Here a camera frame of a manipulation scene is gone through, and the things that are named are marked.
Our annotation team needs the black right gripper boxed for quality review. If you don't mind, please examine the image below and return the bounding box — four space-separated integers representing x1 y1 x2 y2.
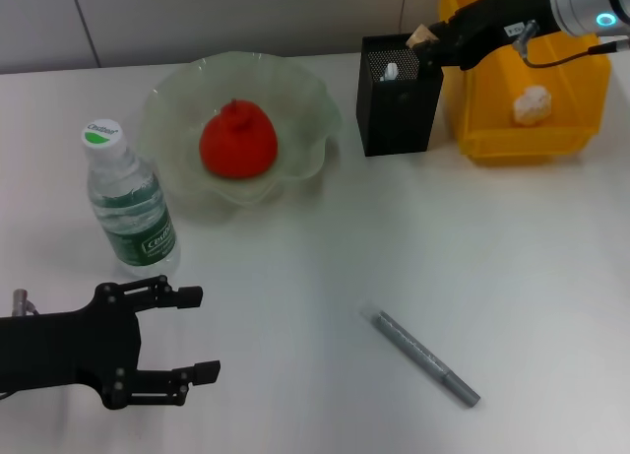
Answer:
415 0 562 76

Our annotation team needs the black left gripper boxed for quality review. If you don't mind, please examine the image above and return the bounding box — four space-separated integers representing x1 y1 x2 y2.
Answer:
0 275 221 410

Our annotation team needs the white paper ball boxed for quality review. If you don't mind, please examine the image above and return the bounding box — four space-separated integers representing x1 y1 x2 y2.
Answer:
512 84 552 126

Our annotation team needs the clear green-label water bottle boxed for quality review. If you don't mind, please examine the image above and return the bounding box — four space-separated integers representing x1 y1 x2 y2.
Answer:
80 117 181 280

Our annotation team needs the orange fruit with stem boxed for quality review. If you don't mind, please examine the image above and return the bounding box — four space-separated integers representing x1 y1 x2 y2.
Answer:
199 97 280 180

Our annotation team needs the grey marker pen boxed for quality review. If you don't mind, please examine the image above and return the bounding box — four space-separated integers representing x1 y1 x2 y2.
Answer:
361 309 481 409

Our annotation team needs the black mesh pen holder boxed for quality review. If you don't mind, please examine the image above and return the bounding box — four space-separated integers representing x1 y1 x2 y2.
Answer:
355 32 444 158

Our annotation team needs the translucent green wavy fruit plate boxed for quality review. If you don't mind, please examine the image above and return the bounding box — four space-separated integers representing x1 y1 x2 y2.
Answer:
139 51 344 209

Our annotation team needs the yellow plastic bin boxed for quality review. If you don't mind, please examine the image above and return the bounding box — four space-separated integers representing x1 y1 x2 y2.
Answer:
437 0 612 167

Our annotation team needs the right wrist cable with plug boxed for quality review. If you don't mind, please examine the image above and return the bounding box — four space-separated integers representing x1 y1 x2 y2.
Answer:
511 19 630 70

